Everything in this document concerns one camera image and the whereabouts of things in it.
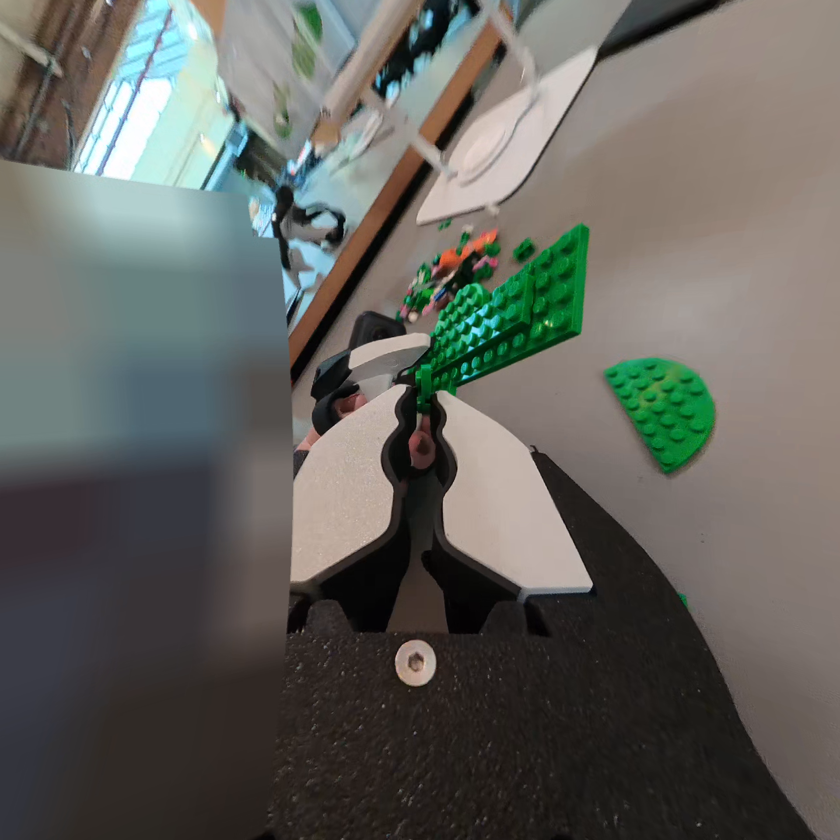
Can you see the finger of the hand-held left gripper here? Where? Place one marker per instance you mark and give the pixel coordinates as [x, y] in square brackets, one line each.
[387, 351]

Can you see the bright window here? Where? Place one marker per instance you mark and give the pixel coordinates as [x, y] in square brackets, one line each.
[141, 111]

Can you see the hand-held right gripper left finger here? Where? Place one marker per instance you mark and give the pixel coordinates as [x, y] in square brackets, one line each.
[341, 505]

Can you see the small green lego brick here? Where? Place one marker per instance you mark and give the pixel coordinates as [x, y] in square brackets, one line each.
[523, 249]

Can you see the white stand frame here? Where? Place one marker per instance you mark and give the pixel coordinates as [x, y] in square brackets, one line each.
[420, 141]

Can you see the green half-round lego plate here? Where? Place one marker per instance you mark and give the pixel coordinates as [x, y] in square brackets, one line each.
[663, 410]

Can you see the white stand base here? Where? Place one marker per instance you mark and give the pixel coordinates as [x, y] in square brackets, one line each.
[512, 144]

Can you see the green lego plate assembly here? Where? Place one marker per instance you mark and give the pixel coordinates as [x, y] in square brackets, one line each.
[525, 308]

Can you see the person's left hand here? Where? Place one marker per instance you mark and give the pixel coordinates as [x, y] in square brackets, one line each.
[423, 449]

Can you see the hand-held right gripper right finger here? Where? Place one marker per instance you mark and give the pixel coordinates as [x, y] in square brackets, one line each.
[505, 518]

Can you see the pile of mixed lego pieces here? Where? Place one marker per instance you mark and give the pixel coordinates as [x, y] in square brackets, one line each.
[453, 269]

